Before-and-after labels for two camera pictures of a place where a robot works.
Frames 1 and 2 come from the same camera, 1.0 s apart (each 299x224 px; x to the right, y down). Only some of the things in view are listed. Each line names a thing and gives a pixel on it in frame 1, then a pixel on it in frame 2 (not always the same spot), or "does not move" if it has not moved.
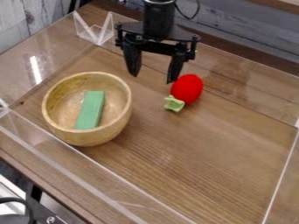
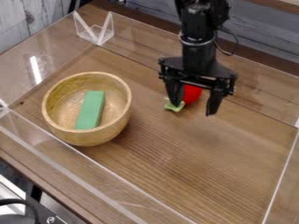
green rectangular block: [91, 109] does not move
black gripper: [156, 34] → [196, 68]
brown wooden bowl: [88, 108] does not move
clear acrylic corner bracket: [98, 35] does not move
